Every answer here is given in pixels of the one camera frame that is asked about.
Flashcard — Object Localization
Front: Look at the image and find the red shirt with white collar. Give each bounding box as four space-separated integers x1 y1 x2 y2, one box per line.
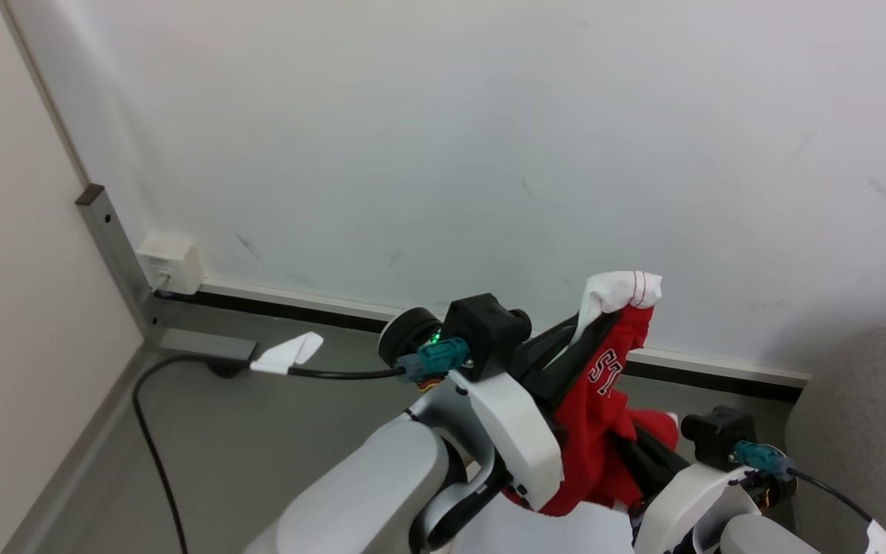
505 271 681 518

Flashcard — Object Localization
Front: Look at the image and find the grey metal corner post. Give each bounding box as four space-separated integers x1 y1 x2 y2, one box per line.
75 183 159 333

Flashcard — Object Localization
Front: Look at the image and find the grey fabric sofa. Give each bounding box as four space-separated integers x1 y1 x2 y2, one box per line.
785 319 886 554

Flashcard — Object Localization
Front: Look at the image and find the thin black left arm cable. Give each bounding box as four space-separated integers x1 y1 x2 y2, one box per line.
132 350 407 554

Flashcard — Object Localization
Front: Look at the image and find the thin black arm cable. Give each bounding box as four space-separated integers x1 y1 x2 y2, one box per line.
789 468 874 526
132 350 407 554

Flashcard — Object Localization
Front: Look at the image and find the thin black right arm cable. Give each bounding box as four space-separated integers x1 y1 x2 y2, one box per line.
789 468 874 526

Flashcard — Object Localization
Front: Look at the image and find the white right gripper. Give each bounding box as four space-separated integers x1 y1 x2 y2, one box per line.
626 427 753 554

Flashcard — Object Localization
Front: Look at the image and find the white and black baseboard strip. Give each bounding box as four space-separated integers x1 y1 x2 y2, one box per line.
197 279 811 405

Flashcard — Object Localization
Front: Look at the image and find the grey metal floor plate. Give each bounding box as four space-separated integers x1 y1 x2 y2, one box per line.
158 329 259 364

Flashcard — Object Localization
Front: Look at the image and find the teal cable connector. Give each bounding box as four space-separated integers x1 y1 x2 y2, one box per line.
395 336 471 384
733 440 795 479

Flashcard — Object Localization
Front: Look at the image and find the grey metal floor trim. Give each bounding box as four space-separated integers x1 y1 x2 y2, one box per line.
1 339 155 554

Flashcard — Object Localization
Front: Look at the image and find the white wall outlet box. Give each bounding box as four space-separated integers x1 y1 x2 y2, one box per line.
135 233 205 297

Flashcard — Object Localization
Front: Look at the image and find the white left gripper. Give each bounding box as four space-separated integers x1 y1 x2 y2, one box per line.
449 308 630 513

